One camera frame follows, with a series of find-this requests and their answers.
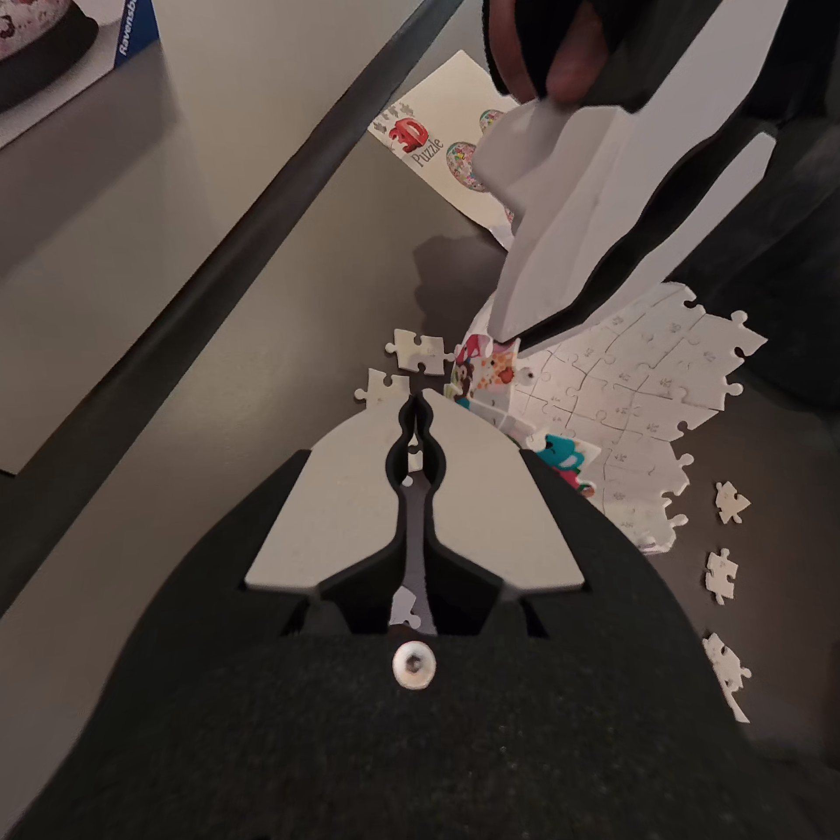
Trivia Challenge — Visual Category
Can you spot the partly built puzzle ball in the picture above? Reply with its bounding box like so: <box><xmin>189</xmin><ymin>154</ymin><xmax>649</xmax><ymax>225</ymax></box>
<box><xmin>445</xmin><ymin>282</ymin><xmax>769</xmax><ymax>557</ymax></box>

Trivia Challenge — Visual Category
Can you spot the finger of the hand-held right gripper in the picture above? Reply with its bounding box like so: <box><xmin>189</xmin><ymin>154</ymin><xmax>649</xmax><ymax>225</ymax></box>
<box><xmin>472</xmin><ymin>0</ymin><xmax>788</xmax><ymax>350</ymax></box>
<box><xmin>525</xmin><ymin>130</ymin><xmax>780</xmax><ymax>350</ymax></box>

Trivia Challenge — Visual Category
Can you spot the puzzle ball cardboard box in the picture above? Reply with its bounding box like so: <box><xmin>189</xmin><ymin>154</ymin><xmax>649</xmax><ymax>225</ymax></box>
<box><xmin>0</xmin><ymin>0</ymin><xmax>161</xmax><ymax>151</ymax></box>

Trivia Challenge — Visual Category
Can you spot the person's right hand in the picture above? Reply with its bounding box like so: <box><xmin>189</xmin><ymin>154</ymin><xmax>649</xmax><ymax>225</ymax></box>
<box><xmin>495</xmin><ymin>10</ymin><xmax>609</xmax><ymax>106</ymax></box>

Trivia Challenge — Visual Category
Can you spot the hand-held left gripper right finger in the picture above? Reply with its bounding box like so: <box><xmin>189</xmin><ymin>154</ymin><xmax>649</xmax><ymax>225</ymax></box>
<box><xmin>419</xmin><ymin>388</ymin><xmax>586</xmax><ymax>636</ymax></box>

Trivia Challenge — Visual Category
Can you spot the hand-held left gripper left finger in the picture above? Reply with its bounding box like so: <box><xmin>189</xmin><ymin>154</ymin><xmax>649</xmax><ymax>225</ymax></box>
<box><xmin>244</xmin><ymin>392</ymin><xmax>421</xmax><ymax>635</ymax></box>

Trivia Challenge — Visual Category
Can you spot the puzzle instruction leaflet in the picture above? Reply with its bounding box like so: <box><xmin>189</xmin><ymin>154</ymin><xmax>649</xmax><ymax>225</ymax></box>
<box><xmin>367</xmin><ymin>49</ymin><xmax>526</xmax><ymax>252</ymax></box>

